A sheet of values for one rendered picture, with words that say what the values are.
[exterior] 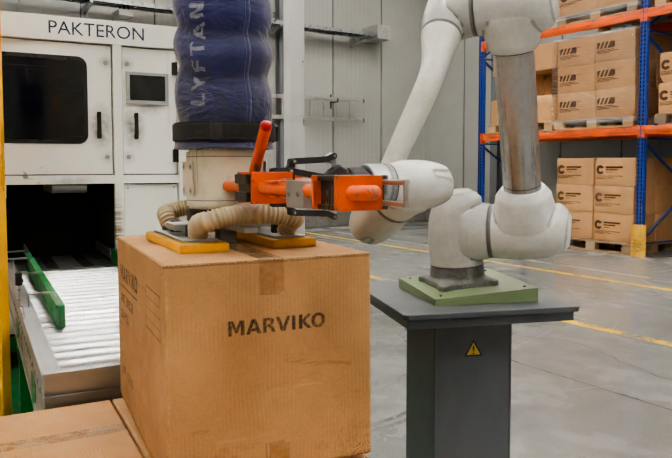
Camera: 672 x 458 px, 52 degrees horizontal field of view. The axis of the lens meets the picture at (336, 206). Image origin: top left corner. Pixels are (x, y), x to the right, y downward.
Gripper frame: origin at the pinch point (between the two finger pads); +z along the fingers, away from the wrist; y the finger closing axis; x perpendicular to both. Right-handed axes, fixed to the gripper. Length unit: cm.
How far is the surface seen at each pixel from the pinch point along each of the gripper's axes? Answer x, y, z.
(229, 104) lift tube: 16.2, -16.7, 2.1
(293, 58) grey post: 344, -82, -160
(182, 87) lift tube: 23.9, -20.6, 9.8
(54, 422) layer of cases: 45, 54, 35
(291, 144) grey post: 344, -20, -158
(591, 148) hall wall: 635, -29, -790
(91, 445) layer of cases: 27, 54, 29
